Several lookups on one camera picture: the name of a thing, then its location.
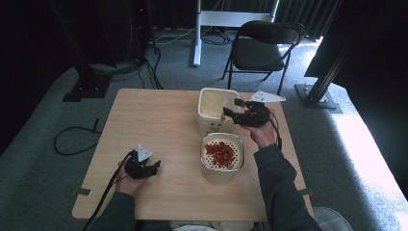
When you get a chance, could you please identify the white colander with red pieces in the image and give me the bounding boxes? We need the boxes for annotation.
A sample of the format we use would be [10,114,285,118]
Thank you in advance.
[199,132,246,186]

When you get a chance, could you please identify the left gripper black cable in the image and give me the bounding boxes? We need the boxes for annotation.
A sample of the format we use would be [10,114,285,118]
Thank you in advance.
[82,151,134,231]

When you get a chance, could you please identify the black metal stand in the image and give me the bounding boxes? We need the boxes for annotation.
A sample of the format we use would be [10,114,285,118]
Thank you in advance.
[293,18,365,115]
[47,0,114,103]

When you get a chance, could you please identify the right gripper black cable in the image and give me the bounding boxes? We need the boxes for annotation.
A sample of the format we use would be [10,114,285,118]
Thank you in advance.
[268,110,284,152]

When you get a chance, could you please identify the dark curtain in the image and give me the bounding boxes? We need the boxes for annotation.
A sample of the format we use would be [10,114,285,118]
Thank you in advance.
[274,0,343,40]

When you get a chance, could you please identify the white desk frame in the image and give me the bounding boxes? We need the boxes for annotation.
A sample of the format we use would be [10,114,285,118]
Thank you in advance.
[191,0,281,68]

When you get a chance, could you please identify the black folding chair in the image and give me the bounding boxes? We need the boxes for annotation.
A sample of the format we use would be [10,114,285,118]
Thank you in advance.
[220,20,308,96]

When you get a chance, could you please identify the cream plastic bin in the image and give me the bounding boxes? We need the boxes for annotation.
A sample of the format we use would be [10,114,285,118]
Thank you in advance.
[195,87,242,137]

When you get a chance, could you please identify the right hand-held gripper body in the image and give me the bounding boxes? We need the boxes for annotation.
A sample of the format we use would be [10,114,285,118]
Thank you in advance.
[233,90,287,128]

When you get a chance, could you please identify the black floor cable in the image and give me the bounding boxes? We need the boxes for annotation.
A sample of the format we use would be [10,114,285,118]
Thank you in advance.
[53,117,104,157]

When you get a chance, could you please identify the person's left hand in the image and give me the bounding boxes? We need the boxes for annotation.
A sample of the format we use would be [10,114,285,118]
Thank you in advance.
[115,158,149,197]

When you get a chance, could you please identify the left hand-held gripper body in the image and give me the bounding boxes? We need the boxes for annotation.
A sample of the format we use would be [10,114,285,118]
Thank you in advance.
[123,143,156,181]

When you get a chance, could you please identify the bundle of floor cables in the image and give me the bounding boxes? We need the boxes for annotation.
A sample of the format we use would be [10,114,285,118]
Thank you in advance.
[89,44,166,90]

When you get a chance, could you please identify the red chopped food pieces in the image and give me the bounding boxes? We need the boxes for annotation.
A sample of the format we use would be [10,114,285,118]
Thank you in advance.
[204,141,237,169]

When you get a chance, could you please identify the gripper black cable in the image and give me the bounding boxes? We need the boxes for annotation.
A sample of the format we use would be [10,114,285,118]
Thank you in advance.
[82,151,134,231]
[268,110,284,152]

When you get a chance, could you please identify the person's right hand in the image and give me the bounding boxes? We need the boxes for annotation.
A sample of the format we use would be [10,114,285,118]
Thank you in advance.
[241,108,279,150]

